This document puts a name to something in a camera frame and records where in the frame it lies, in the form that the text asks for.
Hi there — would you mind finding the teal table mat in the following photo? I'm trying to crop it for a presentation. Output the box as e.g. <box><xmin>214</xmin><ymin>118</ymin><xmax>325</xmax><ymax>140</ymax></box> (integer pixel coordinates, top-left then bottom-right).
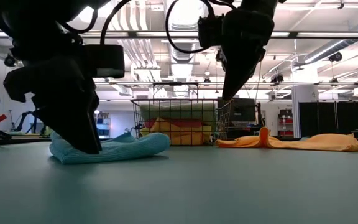
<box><xmin>0</xmin><ymin>139</ymin><xmax>358</xmax><ymax>224</ymax></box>

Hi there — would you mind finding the white column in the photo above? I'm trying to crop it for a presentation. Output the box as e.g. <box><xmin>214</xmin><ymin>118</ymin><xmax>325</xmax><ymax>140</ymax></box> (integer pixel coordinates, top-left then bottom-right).
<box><xmin>291</xmin><ymin>67</ymin><xmax>319</xmax><ymax>139</ymax></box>

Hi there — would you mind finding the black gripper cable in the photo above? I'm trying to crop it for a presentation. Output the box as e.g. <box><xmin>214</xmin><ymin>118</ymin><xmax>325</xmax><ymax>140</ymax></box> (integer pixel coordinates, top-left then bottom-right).
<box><xmin>59</xmin><ymin>0</ymin><xmax>130</xmax><ymax>46</ymax></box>
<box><xmin>165</xmin><ymin>0</ymin><xmax>239</xmax><ymax>54</ymax></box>

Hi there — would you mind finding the orange microfiber towel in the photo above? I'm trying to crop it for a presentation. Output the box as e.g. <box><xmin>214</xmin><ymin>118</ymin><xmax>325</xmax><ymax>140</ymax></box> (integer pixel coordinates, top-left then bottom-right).
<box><xmin>149</xmin><ymin>117</ymin><xmax>204</xmax><ymax>146</ymax></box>
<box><xmin>215</xmin><ymin>126</ymin><xmax>358</xmax><ymax>152</ymax></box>

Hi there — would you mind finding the pink microfiber towel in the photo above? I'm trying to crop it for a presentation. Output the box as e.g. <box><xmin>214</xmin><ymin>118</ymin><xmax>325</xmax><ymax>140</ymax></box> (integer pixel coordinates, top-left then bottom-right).
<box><xmin>144</xmin><ymin>117</ymin><xmax>203</xmax><ymax>129</ymax></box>

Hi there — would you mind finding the teal microfiber towel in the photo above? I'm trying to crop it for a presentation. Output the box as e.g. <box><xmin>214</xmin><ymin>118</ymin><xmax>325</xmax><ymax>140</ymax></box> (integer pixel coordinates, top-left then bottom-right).
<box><xmin>48</xmin><ymin>131</ymin><xmax>171</xmax><ymax>165</ymax></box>

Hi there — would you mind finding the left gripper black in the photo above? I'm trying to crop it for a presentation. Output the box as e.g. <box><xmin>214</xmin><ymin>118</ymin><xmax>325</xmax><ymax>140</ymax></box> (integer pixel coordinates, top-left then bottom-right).
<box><xmin>3</xmin><ymin>30</ymin><xmax>102</xmax><ymax>156</ymax></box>

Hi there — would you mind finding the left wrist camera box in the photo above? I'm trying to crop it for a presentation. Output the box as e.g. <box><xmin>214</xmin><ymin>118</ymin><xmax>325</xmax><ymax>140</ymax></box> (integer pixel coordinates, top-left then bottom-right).
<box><xmin>84</xmin><ymin>44</ymin><xmax>126</xmax><ymax>79</ymax></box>

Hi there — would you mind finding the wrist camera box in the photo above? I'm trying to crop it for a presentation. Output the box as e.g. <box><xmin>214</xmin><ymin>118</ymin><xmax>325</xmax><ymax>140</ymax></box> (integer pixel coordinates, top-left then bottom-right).
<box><xmin>197</xmin><ymin>15</ymin><xmax>225</xmax><ymax>49</ymax></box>
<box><xmin>84</xmin><ymin>44</ymin><xmax>126</xmax><ymax>79</ymax></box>

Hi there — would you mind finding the black monitor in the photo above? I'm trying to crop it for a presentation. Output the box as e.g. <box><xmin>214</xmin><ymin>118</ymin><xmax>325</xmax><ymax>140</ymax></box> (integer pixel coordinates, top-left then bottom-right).
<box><xmin>217</xmin><ymin>97</ymin><xmax>257</xmax><ymax>123</ymax></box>

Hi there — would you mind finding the pale green microfiber towel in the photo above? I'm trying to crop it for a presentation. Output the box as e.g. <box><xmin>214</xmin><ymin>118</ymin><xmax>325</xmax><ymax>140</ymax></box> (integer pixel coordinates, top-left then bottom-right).
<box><xmin>139</xmin><ymin>102</ymin><xmax>217</xmax><ymax>121</ymax></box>

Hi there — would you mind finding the blue storage shelf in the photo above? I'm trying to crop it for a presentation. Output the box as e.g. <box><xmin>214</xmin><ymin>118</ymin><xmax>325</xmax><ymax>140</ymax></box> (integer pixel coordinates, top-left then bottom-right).
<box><xmin>94</xmin><ymin>109</ymin><xmax>111</xmax><ymax>139</ymax></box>

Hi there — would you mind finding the black room partition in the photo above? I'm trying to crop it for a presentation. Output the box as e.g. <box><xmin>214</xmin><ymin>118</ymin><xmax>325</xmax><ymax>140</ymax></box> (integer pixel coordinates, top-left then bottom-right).
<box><xmin>298</xmin><ymin>101</ymin><xmax>358</xmax><ymax>139</ymax></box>

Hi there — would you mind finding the overhead light bar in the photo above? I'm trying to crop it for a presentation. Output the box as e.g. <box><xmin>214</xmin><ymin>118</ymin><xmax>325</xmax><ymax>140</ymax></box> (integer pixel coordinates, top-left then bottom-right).
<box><xmin>0</xmin><ymin>30</ymin><xmax>358</xmax><ymax>39</ymax></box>

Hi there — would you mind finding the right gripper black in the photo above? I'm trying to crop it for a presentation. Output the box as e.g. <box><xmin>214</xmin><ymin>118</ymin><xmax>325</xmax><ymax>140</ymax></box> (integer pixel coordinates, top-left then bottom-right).
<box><xmin>216</xmin><ymin>0</ymin><xmax>279</xmax><ymax>101</ymax></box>

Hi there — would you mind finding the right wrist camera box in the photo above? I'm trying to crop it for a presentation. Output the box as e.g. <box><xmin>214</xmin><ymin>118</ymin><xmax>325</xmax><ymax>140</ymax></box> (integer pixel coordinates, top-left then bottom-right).
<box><xmin>197</xmin><ymin>15</ymin><xmax>225</xmax><ymax>49</ymax></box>

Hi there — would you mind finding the metal wire basket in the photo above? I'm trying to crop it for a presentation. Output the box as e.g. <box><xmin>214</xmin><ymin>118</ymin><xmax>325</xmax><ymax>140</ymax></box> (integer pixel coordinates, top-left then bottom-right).
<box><xmin>131</xmin><ymin>98</ymin><xmax>235</xmax><ymax>147</ymax></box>

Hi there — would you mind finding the red storage cart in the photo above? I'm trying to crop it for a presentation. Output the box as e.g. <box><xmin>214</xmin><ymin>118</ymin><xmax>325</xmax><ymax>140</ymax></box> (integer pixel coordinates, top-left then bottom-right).
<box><xmin>277</xmin><ymin>108</ymin><xmax>294</xmax><ymax>138</ymax></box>

